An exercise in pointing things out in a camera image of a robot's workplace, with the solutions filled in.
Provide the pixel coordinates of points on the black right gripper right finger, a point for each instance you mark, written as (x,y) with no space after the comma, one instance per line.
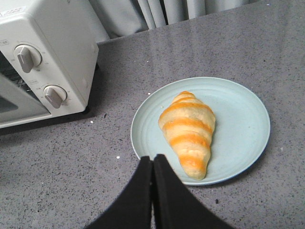
(175,207)

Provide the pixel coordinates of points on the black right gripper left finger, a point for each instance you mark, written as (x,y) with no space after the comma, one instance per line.
(132,208)

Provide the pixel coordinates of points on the golden croissant bread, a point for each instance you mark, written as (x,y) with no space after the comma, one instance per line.
(188,125)

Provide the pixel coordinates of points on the lower oven control knob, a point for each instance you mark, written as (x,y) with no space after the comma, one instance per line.
(55,95)

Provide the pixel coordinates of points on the oven control knob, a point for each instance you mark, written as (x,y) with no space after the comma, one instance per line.
(55,95)
(28,57)

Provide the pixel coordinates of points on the white Toshiba toaster oven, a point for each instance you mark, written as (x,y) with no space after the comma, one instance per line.
(59,31)

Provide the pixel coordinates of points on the upper oven control knob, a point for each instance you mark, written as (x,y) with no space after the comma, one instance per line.
(28,57)

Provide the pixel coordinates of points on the light green plate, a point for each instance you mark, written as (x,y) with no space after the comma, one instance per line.
(241,133)

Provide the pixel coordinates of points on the grey curtain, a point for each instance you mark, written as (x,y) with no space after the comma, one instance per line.
(120,18)

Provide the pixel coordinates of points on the metal wire oven rack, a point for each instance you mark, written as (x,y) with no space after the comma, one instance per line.
(13,76)

